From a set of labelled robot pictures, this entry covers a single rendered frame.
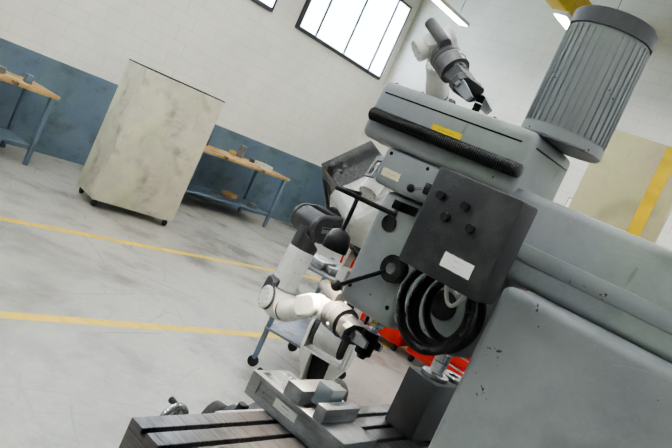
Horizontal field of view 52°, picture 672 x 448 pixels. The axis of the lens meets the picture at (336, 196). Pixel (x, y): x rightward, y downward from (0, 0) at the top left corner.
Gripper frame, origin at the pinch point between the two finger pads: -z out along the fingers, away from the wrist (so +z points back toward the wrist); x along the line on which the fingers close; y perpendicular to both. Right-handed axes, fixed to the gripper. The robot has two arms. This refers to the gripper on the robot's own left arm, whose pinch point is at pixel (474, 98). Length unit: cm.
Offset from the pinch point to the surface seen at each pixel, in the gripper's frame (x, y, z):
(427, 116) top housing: 14.2, -9.2, -4.7
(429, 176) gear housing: 12.7, -17.3, -17.7
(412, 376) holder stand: -33, -71, -40
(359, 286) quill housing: 11, -49, -28
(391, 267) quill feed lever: 14, -37, -31
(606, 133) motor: 0.2, 19.9, -31.7
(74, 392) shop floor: -45, -257, 58
